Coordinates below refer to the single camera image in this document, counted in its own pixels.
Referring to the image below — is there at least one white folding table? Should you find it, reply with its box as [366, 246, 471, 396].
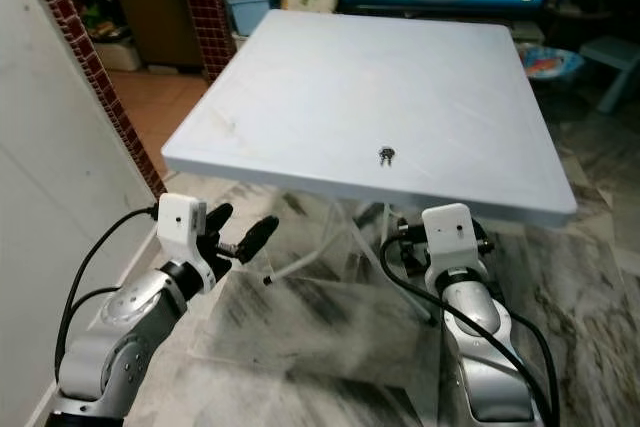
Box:
[162, 9, 579, 328]

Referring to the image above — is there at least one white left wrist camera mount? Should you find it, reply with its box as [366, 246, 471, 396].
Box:
[157, 193, 212, 269]

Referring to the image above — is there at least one white plastic container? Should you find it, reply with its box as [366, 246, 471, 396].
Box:
[95, 39, 143, 73]

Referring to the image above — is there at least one brown wooden door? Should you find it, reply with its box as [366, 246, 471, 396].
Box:
[98, 0, 185, 68]

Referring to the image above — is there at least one colourful round child stool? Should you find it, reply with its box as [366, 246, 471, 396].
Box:
[520, 44, 583, 83]

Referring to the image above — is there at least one light blue plastic stool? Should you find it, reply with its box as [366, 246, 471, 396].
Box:
[578, 35, 640, 114]

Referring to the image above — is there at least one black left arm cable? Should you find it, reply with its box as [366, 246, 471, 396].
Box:
[54, 205, 161, 388]

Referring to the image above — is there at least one red brick tile wall edging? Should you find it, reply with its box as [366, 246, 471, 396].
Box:
[15, 0, 167, 198]

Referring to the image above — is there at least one red brick tile column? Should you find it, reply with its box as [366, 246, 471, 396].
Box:
[172, 0, 239, 84]

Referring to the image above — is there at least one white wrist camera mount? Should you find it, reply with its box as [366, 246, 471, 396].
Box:
[157, 193, 212, 269]
[421, 203, 485, 283]

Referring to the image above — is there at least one blue plastic bin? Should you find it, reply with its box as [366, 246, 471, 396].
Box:
[228, 0, 281, 36]

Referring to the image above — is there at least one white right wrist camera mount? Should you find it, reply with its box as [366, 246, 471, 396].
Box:
[421, 203, 485, 283]

